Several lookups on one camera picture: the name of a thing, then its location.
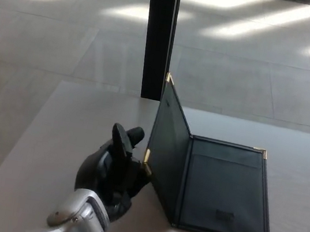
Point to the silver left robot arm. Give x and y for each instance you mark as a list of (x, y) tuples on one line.
[(81, 216)]

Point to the black vertical window frame post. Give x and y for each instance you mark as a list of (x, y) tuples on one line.
[(159, 35)]

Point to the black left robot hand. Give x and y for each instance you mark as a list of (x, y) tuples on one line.
[(117, 171)]

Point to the dark blue diary folder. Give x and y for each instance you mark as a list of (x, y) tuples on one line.
[(219, 190)]

